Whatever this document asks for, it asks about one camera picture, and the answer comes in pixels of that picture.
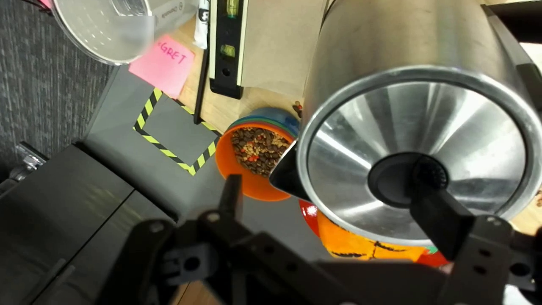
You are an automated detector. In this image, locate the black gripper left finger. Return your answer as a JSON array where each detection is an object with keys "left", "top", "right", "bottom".
[{"left": 219, "top": 170, "right": 246, "bottom": 220}]

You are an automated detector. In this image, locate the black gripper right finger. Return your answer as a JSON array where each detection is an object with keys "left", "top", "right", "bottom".
[{"left": 409, "top": 176, "right": 477, "bottom": 262}]

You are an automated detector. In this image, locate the stainless steel electric kettle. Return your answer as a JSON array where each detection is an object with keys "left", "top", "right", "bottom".
[{"left": 270, "top": 0, "right": 542, "bottom": 247}]

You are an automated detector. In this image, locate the orange bowl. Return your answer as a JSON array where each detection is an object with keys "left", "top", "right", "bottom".
[{"left": 214, "top": 120, "right": 299, "bottom": 203}]

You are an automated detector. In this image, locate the red plate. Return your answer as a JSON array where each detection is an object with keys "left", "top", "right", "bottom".
[{"left": 297, "top": 198, "right": 455, "bottom": 269}]

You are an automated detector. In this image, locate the blue bowl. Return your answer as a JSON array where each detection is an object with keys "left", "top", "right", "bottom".
[{"left": 234, "top": 106, "right": 302, "bottom": 140}]

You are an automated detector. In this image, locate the orange pumpkin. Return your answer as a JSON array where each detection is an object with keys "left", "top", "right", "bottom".
[{"left": 316, "top": 209, "right": 429, "bottom": 262}]

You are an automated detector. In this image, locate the yellow black hazard tape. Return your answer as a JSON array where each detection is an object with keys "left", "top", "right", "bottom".
[{"left": 133, "top": 86, "right": 219, "bottom": 177}]

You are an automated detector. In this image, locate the black spirit level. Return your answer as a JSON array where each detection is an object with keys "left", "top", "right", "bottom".
[{"left": 207, "top": 0, "right": 248, "bottom": 99}]

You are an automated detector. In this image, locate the pink sticky note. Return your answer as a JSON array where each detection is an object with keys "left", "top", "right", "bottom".
[{"left": 128, "top": 33, "right": 197, "bottom": 99}]

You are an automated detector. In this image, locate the beige cardboard sheet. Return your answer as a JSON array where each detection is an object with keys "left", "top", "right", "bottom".
[{"left": 236, "top": 0, "right": 329, "bottom": 98}]

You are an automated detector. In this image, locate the black plastic bin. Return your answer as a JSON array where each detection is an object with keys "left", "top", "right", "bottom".
[{"left": 0, "top": 142, "right": 177, "bottom": 305}]

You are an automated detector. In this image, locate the translucent measuring cup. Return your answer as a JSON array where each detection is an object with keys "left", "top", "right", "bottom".
[{"left": 52, "top": 0, "right": 201, "bottom": 65}]

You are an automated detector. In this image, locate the thin black cable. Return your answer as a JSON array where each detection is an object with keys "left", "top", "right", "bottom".
[{"left": 192, "top": 55, "right": 212, "bottom": 125}]

